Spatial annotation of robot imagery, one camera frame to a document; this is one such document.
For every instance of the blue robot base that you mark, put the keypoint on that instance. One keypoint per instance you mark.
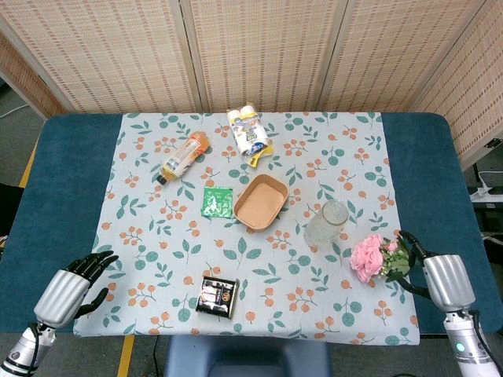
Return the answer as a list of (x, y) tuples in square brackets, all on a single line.
[(247, 357)]

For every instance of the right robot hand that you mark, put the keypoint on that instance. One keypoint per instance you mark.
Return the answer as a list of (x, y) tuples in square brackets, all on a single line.
[(446, 279)]

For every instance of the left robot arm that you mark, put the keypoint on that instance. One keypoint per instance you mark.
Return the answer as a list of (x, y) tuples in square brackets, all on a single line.
[(23, 347)]

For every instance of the floral printed tablecloth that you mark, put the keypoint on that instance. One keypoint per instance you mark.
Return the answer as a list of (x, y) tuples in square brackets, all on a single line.
[(251, 251)]

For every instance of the green tea sachet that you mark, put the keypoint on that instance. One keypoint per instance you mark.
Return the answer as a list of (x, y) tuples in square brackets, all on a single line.
[(217, 201)]

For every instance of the pink flower bouquet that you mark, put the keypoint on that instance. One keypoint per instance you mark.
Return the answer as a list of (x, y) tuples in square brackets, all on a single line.
[(377, 257)]

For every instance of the orange juice bottle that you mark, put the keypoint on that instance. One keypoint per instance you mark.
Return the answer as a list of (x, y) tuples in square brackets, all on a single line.
[(184, 157)]

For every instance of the blue table cover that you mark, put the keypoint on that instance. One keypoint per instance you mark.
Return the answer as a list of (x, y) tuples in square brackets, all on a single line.
[(59, 188)]

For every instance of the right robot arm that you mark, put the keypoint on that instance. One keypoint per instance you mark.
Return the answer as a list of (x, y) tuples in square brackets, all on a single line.
[(469, 341)]

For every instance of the black luncheon meat can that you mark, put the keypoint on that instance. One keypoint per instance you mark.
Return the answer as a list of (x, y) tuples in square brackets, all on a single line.
[(217, 296)]

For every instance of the clear glass cup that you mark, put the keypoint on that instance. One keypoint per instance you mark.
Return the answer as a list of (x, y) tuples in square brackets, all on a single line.
[(326, 225)]

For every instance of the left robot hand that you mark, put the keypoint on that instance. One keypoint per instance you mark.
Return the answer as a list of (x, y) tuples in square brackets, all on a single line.
[(63, 290)]

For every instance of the white power strip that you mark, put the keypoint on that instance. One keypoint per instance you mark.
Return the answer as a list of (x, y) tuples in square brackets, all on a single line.
[(486, 193)]

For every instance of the brown paper food box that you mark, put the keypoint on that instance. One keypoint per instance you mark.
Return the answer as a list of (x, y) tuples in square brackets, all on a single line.
[(260, 202)]

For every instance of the woven folding screen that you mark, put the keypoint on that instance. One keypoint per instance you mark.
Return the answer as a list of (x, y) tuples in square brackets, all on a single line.
[(251, 51)]

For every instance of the pack of white yogurt bottles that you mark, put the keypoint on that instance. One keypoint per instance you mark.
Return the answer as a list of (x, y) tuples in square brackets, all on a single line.
[(248, 131)]

